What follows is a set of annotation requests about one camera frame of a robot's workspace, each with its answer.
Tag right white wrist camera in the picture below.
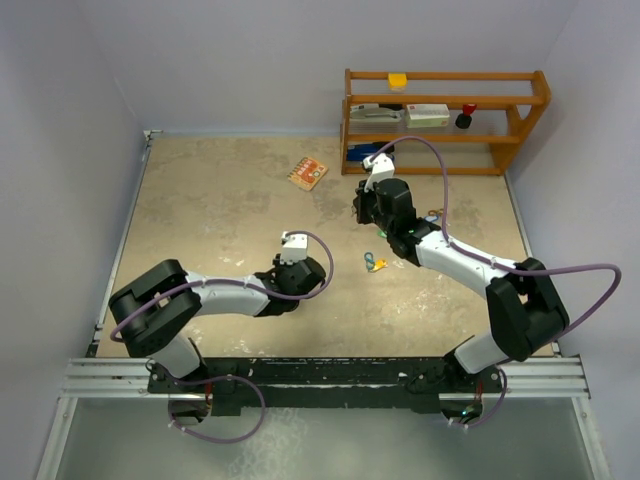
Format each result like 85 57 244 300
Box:
362 153 395 192

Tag orange small notebook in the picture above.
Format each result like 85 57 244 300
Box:
287 157 328 191

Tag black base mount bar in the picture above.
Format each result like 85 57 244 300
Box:
146 355 503 416

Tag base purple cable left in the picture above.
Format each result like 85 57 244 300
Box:
167 374 267 443

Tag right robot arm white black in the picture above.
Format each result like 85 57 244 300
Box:
353 178 569 391

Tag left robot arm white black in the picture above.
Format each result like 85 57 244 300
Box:
109 257 326 392

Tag teal carabiner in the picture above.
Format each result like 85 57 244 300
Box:
364 252 376 272

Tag yellow tag key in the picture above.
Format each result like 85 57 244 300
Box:
371 259 388 272

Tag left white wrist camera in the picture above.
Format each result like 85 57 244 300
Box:
279 231 308 265

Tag red black stamp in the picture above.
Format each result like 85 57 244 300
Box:
455 104 477 130

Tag aluminium rail frame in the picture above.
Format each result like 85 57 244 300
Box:
58 319 593 401

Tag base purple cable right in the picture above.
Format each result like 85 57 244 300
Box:
447 367 508 431

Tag grey stapler on shelf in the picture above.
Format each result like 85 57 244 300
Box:
349 103 404 123

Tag yellow lid container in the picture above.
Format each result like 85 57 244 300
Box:
387 72 408 93

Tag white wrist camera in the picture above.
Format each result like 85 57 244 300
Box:
362 153 395 192
279 231 308 265

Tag blue black stapler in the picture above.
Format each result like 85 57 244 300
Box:
346 142 385 163

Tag wooden shelf rack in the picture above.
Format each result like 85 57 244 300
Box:
340 69 552 176

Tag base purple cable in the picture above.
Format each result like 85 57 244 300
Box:
167 374 267 443
447 367 508 431

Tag white red box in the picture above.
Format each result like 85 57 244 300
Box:
404 104 450 128

